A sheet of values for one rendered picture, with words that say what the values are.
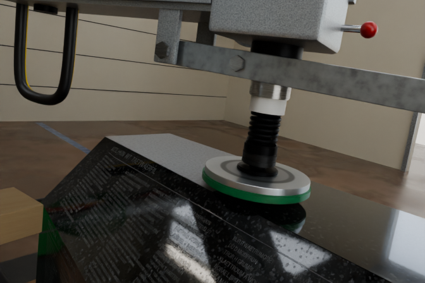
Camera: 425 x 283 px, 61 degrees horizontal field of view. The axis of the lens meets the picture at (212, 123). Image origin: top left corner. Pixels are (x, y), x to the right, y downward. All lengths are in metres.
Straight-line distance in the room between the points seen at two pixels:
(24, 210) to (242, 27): 0.46
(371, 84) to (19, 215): 0.59
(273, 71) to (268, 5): 0.11
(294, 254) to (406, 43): 5.45
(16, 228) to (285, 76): 0.51
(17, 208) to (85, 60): 5.18
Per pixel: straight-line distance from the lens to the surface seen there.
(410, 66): 5.86
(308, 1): 0.60
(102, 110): 6.02
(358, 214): 0.77
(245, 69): 0.67
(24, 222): 0.67
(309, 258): 0.59
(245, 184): 0.65
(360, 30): 0.76
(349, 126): 6.14
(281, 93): 0.69
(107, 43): 5.93
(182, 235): 0.70
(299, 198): 0.69
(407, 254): 0.66
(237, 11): 0.64
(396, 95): 0.62
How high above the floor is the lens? 1.09
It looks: 9 degrees down
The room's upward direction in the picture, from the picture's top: 8 degrees clockwise
